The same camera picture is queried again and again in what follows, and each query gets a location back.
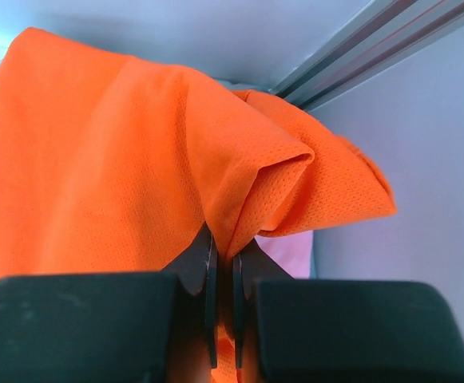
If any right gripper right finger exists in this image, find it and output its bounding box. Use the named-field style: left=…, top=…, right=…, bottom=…
left=232, top=239, right=291, bottom=369

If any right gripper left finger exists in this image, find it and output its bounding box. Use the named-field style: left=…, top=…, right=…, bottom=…
left=161, top=223, right=218, bottom=369

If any orange t shirt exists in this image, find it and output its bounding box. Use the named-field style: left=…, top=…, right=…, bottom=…
left=0, top=26, right=399, bottom=383

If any pink folded t shirt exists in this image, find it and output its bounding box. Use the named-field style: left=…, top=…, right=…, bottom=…
left=256, top=231, right=313, bottom=278

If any aluminium corner post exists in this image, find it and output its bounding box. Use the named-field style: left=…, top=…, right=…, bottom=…
left=272, top=1, right=464, bottom=110

